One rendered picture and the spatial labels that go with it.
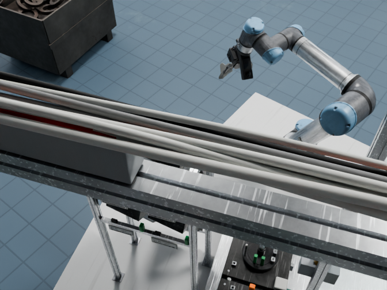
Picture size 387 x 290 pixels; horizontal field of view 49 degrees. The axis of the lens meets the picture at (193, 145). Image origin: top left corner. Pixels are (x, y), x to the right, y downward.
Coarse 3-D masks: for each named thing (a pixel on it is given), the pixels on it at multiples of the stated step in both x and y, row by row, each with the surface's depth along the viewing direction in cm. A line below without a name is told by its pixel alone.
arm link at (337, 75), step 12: (288, 36) 168; (300, 36) 168; (288, 48) 171; (300, 48) 167; (312, 48) 165; (312, 60) 165; (324, 60) 162; (324, 72) 163; (336, 72) 160; (348, 72) 159; (336, 84) 161; (348, 84) 157; (360, 84) 155; (372, 96) 152; (372, 108) 152
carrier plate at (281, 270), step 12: (240, 240) 170; (240, 252) 166; (228, 264) 163; (240, 264) 163; (276, 264) 163; (288, 264) 163; (228, 276) 160; (240, 276) 160; (252, 276) 160; (264, 276) 160; (276, 276) 159; (288, 276) 159; (264, 288) 158
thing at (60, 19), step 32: (0, 0) 372; (32, 0) 368; (64, 0) 392; (96, 0) 385; (0, 32) 375; (32, 32) 351; (64, 32) 363; (96, 32) 402; (32, 64) 385; (64, 64) 377
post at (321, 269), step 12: (384, 120) 82; (384, 132) 82; (372, 144) 88; (384, 144) 85; (372, 156) 87; (384, 156) 86; (324, 264) 125; (312, 276) 135; (324, 276) 129; (312, 288) 137
